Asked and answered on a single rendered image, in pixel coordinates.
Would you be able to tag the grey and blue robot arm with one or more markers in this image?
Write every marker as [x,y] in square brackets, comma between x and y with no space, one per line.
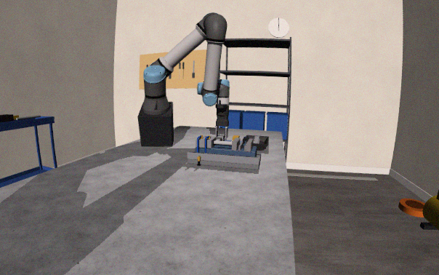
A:
[211,28]

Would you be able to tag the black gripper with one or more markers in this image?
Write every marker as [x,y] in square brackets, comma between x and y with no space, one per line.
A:
[222,114]

